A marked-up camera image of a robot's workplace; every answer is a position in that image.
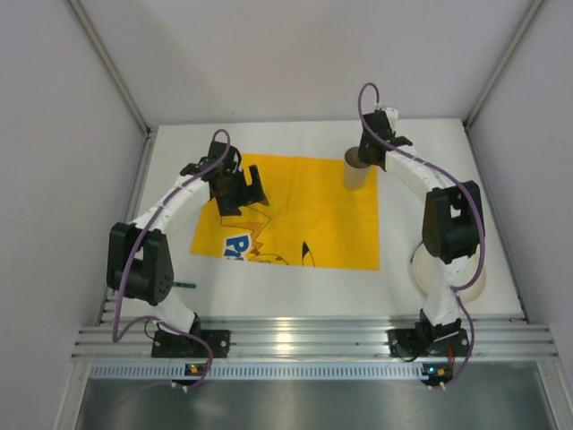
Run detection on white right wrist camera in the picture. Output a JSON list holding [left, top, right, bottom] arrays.
[[376, 103, 399, 131]]

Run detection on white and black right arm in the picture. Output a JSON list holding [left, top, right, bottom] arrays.
[[358, 109, 484, 343]]

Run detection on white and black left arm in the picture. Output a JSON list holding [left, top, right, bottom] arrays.
[[107, 140, 269, 342]]

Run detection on fork with teal handle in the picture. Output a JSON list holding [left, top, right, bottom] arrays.
[[173, 282, 196, 288]]

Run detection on yellow cartoon print cloth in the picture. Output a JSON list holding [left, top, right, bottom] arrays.
[[190, 154, 380, 271]]

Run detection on perforated grey cable duct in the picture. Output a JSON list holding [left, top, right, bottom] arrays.
[[89, 361, 458, 382]]

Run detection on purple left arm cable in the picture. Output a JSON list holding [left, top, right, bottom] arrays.
[[111, 129, 232, 390]]

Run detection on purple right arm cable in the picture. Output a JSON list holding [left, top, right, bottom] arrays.
[[356, 82, 487, 386]]

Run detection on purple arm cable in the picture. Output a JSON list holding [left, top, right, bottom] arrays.
[[356, 82, 487, 386], [111, 129, 232, 390]]

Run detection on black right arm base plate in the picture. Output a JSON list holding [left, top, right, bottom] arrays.
[[387, 329, 469, 362]]

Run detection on left aluminium corner post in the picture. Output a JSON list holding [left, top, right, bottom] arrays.
[[64, 0, 150, 136]]

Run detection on right aluminium corner post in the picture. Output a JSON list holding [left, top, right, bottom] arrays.
[[462, 0, 548, 133]]

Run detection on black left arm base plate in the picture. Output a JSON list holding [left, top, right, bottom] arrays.
[[151, 329, 231, 358]]

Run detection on beige paper cup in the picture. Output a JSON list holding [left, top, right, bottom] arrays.
[[343, 147, 370, 191]]

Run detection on cream round plate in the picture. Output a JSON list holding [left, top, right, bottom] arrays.
[[410, 244, 488, 305]]

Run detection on aluminium corner post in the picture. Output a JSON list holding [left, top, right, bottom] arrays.
[[462, 0, 548, 133], [64, 0, 150, 136]]

